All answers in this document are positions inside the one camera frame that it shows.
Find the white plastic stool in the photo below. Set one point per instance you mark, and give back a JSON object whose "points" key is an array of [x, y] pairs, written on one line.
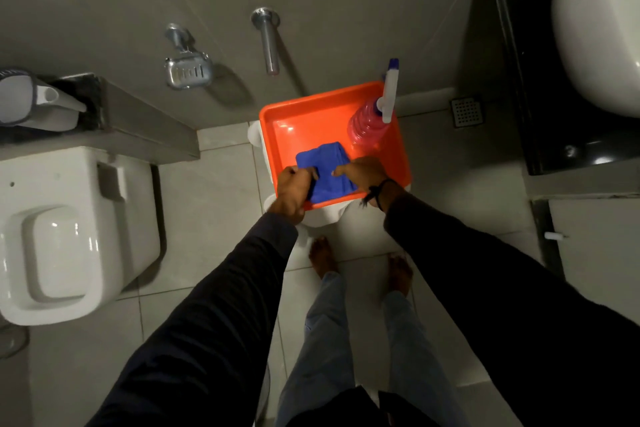
{"points": [[320, 216]]}

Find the metal soap dish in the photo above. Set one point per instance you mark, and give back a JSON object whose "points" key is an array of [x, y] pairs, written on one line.
{"points": [[187, 72]]}

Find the black wristband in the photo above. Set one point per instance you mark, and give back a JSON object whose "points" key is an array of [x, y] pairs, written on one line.
{"points": [[376, 192]]}

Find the person's right thumb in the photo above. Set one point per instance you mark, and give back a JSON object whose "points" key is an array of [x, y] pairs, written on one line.
{"points": [[342, 171]]}

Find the pink spray bottle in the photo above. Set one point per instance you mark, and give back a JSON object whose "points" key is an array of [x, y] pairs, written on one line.
{"points": [[367, 127]]}

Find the white cabinet door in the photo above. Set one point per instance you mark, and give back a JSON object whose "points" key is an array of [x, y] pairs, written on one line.
{"points": [[600, 256]]}

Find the white wash basin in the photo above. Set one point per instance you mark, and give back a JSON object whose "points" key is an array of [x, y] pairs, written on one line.
{"points": [[600, 21]]}

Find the blue cleaning cloth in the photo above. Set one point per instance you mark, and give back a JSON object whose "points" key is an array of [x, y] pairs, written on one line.
{"points": [[327, 166]]}

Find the metal wall spout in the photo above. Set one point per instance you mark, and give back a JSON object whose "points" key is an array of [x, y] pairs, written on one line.
{"points": [[269, 44]]}

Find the person's left leg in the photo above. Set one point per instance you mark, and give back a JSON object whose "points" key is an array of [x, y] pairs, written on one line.
{"points": [[322, 346]]}

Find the person's right forearm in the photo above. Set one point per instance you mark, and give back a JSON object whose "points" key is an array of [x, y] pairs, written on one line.
{"points": [[510, 321]]}

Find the grey tiled ledge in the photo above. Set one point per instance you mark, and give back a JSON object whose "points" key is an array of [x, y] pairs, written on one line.
{"points": [[150, 126]]}

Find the square metal floor drain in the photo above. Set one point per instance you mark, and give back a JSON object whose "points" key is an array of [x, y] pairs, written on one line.
{"points": [[467, 112]]}

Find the person's right hand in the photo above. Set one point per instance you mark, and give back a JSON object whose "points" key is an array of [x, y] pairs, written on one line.
{"points": [[367, 172]]}

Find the person's left forearm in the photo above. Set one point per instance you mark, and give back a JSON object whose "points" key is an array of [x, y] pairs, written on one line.
{"points": [[210, 341]]}

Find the black counter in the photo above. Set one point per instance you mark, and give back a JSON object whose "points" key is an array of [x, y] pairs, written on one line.
{"points": [[530, 71]]}

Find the person's right leg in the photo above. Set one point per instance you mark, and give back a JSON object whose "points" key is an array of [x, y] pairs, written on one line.
{"points": [[420, 366]]}

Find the person's left foot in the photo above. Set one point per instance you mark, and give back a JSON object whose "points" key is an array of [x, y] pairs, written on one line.
{"points": [[322, 255]]}

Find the person's right foot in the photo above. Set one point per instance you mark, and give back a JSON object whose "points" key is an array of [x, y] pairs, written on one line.
{"points": [[401, 274]]}

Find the white toilet brush holder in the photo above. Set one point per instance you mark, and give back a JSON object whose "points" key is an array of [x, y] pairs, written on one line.
{"points": [[30, 101]]}

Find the white toilet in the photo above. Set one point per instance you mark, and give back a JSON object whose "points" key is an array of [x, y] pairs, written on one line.
{"points": [[70, 236]]}

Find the person's foot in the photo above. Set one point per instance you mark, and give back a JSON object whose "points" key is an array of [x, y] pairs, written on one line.
{"points": [[322, 255], [401, 274]]}

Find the person's left hand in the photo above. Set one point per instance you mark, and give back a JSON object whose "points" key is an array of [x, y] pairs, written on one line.
{"points": [[290, 194]]}

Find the orange plastic tray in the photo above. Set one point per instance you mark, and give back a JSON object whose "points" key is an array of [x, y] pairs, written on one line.
{"points": [[305, 126]]}

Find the person's left thumb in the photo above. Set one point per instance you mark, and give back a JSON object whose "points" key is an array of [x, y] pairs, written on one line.
{"points": [[306, 173]]}

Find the person's leg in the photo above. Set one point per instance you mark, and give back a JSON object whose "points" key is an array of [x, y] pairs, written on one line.
{"points": [[420, 366], [322, 346]]}

